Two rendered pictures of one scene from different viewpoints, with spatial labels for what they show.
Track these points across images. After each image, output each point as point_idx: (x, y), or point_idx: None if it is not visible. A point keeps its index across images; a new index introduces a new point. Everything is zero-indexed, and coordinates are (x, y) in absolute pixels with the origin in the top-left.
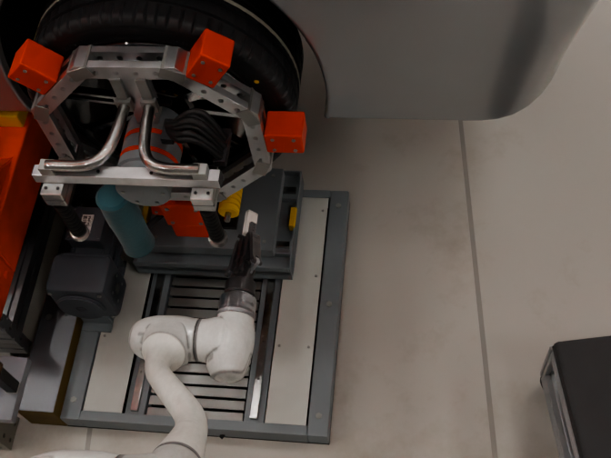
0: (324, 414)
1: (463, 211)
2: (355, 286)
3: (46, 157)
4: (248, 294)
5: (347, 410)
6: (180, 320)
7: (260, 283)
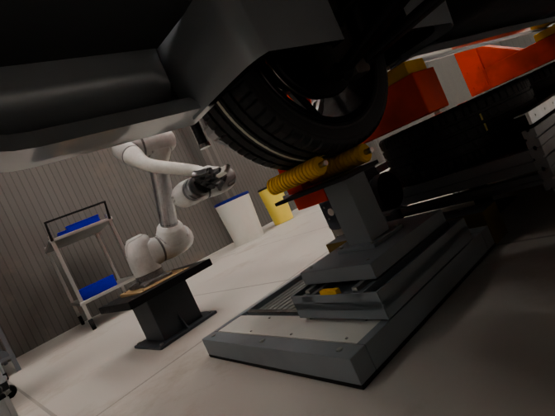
0: (211, 338)
1: None
2: (275, 381)
3: (393, 126)
4: (188, 182)
5: (211, 366)
6: None
7: None
